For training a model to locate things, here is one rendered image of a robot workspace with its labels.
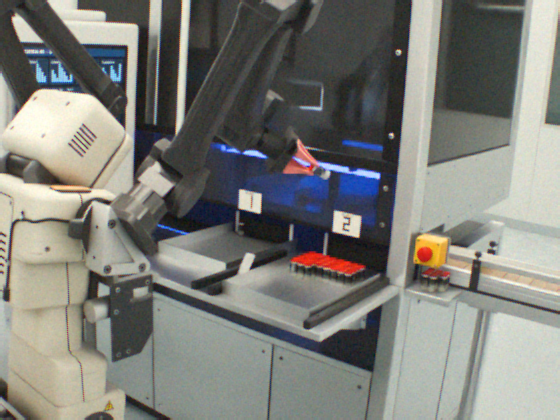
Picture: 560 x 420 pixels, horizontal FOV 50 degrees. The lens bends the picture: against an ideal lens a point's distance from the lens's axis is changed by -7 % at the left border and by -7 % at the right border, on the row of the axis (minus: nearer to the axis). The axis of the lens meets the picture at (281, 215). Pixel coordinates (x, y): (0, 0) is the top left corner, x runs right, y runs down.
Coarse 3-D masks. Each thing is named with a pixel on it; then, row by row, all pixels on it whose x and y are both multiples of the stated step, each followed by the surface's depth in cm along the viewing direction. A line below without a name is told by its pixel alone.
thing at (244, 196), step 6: (240, 192) 197; (246, 192) 196; (240, 198) 198; (246, 198) 196; (258, 198) 194; (240, 204) 198; (246, 204) 197; (252, 204) 195; (258, 204) 194; (246, 210) 197; (252, 210) 196; (258, 210) 194
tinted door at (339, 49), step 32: (352, 0) 165; (384, 0) 160; (320, 32) 173; (352, 32) 167; (384, 32) 162; (288, 64) 181; (320, 64) 174; (352, 64) 169; (384, 64) 163; (288, 96) 183; (320, 96) 176; (352, 96) 170; (384, 96) 165; (320, 128) 178; (352, 128) 172; (384, 128) 167; (384, 160) 168
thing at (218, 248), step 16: (224, 224) 208; (176, 240) 191; (192, 240) 197; (208, 240) 201; (224, 240) 202; (240, 240) 203; (256, 240) 204; (176, 256) 181; (192, 256) 178; (208, 256) 186; (224, 256) 187; (240, 256) 188; (256, 256) 182
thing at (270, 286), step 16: (288, 256) 180; (256, 272) 168; (272, 272) 175; (288, 272) 177; (224, 288) 158; (240, 288) 155; (256, 288) 163; (272, 288) 164; (288, 288) 165; (304, 288) 165; (320, 288) 166; (336, 288) 167; (352, 288) 159; (256, 304) 153; (272, 304) 150; (288, 304) 147; (304, 304) 155; (320, 304) 147
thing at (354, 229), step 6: (336, 216) 179; (342, 216) 177; (348, 216) 176; (354, 216) 175; (336, 222) 179; (342, 222) 178; (354, 222) 176; (360, 222) 174; (336, 228) 179; (348, 228) 177; (354, 228) 176; (348, 234) 177; (354, 234) 176
